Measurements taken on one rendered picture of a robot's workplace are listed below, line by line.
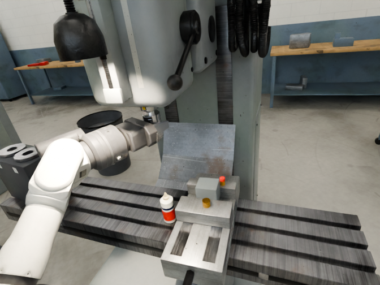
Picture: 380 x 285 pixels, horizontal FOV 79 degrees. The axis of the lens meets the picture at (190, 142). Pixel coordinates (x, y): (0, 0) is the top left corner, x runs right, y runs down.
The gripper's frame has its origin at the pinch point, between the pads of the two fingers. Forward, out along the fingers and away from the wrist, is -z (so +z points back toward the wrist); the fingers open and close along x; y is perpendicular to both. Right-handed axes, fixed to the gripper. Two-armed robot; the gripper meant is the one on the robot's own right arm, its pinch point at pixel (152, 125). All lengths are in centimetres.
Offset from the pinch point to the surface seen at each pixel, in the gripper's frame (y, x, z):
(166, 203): 23.6, -3.7, 2.9
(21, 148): 12, 52, 25
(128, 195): 31.8, 19.1, 4.0
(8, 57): 16, 739, -94
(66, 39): -23.4, -11.7, 19.4
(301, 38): 17, 98, -358
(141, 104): -9.1, -6.7, 6.4
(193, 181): 20.7, -5.7, -7.2
